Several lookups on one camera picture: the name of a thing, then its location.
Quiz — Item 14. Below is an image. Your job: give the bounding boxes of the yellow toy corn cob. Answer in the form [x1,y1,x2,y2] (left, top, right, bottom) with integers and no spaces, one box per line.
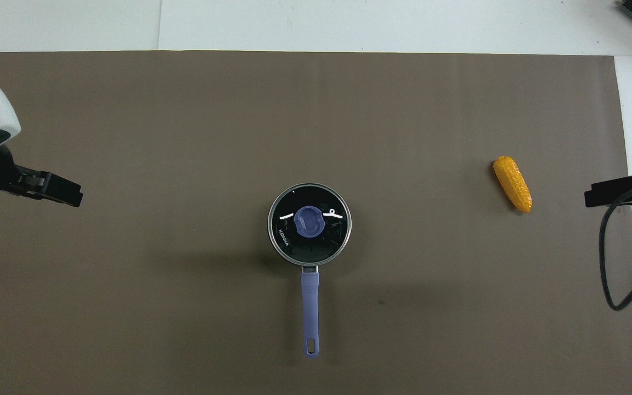
[493,156,533,215]

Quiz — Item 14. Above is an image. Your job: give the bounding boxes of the glass lid purple knob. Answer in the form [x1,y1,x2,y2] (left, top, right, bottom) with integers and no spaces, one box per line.
[268,184,352,266]

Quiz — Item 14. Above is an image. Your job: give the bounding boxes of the brown table mat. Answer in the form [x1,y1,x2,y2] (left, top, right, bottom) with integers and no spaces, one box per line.
[0,50,632,395]

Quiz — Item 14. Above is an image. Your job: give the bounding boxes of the black pot purple handle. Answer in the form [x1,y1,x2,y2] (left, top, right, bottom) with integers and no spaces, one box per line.
[267,183,353,359]

